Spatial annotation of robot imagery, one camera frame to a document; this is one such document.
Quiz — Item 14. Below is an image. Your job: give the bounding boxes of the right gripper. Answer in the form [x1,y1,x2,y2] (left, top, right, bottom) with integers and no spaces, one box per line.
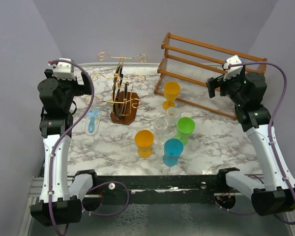
[206,70,246,106]

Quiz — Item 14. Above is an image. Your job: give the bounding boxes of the green plastic wine glass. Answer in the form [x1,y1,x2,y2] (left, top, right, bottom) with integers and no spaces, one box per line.
[175,117,195,145]

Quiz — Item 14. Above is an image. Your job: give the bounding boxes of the orange wine glass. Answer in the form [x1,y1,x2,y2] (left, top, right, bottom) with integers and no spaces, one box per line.
[135,130,154,158]
[163,81,180,111]

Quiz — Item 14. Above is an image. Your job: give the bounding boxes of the blue plastic wine glass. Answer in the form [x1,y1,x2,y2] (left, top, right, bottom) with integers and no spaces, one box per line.
[163,138,184,167]

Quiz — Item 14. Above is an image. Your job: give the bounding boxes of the orange wine glass front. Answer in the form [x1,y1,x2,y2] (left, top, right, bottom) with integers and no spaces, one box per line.
[135,130,154,158]

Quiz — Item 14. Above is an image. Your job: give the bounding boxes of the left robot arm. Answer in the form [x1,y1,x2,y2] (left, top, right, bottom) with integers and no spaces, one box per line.
[30,69,99,227]

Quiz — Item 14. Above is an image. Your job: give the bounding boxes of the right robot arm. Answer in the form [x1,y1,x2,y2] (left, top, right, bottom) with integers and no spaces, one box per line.
[206,66,295,216]

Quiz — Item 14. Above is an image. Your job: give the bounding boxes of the wooden shelf rack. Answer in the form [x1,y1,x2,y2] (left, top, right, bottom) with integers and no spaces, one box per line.
[154,32,267,120]

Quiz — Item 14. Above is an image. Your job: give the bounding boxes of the clear wine glass rear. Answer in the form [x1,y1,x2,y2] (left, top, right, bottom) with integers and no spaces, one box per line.
[165,107,180,135]

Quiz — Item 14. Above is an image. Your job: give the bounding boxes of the clear wine glass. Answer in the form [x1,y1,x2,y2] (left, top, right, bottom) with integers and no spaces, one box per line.
[165,107,180,135]
[153,118,168,145]

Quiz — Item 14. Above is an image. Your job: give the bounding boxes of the clear wine glass front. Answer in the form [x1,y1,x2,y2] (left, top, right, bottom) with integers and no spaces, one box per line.
[153,118,168,145]

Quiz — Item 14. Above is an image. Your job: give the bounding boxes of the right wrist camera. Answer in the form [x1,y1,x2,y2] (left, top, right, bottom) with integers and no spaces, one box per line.
[223,55,243,81]

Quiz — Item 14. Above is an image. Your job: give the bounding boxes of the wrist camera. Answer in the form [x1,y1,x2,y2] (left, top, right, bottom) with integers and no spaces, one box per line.
[52,62,76,81]
[223,55,243,81]

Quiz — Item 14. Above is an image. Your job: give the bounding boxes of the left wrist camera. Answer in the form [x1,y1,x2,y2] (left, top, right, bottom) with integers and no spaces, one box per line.
[52,62,76,81]

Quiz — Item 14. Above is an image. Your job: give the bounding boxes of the gold wire wine glass rack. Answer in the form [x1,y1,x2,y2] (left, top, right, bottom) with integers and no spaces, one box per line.
[84,52,148,125]

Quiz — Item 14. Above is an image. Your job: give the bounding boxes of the black mounting rail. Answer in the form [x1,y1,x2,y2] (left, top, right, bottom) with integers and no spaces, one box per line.
[72,171,237,205]

